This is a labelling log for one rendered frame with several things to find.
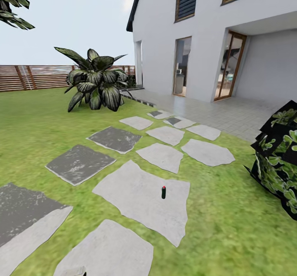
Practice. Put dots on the fixed window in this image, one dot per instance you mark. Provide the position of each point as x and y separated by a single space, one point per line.
183 47

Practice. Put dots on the door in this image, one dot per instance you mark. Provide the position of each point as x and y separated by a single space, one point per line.
233 50

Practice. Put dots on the tree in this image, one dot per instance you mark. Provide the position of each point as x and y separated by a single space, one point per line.
7 16

